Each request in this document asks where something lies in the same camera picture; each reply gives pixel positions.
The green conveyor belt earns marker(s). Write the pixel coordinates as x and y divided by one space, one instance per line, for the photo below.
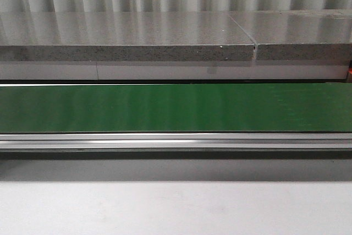
275 107

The grey speckled stone slab right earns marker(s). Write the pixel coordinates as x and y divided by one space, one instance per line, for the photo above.
299 35

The grey speckled stone slab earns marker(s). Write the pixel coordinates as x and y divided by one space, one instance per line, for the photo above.
299 35
123 37

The grey speckled stone slab left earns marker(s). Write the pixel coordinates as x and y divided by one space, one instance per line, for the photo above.
123 37

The aluminium conveyor frame rail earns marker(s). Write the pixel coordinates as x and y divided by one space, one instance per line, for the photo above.
86 142

